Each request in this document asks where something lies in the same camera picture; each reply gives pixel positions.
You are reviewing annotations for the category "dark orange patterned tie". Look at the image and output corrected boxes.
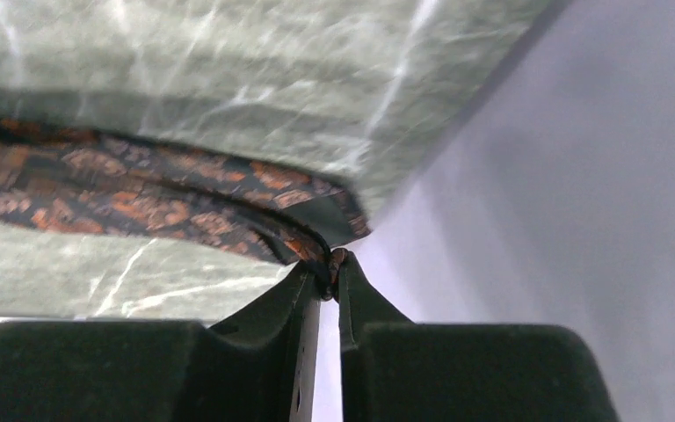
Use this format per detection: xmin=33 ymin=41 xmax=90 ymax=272
xmin=0 ymin=118 xmax=370 ymax=300

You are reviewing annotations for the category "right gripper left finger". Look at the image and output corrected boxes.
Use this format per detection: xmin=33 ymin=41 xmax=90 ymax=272
xmin=0 ymin=265 xmax=320 ymax=421

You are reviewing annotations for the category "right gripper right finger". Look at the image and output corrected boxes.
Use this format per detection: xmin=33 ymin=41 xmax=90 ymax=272
xmin=337 ymin=251 xmax=618 ymax=422

